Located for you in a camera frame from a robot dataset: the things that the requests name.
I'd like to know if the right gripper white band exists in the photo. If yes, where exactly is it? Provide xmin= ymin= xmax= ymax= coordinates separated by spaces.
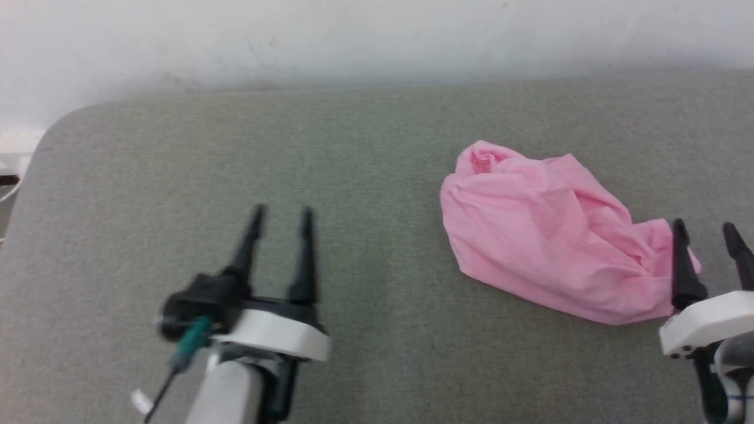
xmin=658 ymin=218 xmax=754 ymax=359

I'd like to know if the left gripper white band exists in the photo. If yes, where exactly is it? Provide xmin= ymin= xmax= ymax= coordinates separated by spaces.
xmin=211 ymin=204 xmax=332 ymax=363

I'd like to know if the pink garment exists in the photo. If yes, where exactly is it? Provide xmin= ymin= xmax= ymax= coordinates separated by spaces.
xmin=439 ymin=140 xmax=703 ymax=326

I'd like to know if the grey-green fabric sofa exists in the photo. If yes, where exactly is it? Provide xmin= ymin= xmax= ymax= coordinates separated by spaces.
xmin=0 ymin=69 xmax=754 ymax=424

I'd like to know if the white object beside sofa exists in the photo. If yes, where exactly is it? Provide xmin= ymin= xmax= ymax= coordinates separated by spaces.
xmin=0 ymin=127 xmax=43 ymax=241

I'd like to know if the thin black cable green plug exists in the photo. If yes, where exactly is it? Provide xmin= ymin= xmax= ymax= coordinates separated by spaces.
xmin=143 ymin=317 xmax=214 ymax=424

